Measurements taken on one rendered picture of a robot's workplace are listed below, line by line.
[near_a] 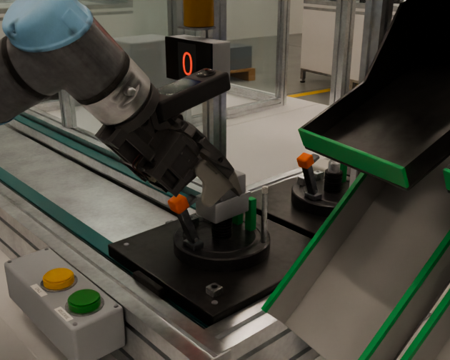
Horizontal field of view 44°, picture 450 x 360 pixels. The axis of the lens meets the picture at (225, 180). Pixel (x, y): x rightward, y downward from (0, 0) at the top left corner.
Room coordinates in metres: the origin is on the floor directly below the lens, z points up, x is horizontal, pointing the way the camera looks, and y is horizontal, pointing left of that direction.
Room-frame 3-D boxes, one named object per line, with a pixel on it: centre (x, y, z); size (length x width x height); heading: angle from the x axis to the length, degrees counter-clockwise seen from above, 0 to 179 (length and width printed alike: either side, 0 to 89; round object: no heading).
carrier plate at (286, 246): (0.72, 0.00, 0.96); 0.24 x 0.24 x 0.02; 42
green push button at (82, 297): (0.59, 0.18, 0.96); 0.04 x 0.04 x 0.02
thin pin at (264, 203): (0.70, -0.05, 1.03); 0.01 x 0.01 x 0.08
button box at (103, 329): (0.64, 0.22, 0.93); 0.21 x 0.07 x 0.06; 42
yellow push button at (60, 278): (0.64, 0.22, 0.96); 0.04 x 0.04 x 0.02
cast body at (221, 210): (0.73, 0.00, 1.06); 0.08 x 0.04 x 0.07; 132
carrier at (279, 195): (0.89, -0.19, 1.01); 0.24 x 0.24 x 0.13; 42
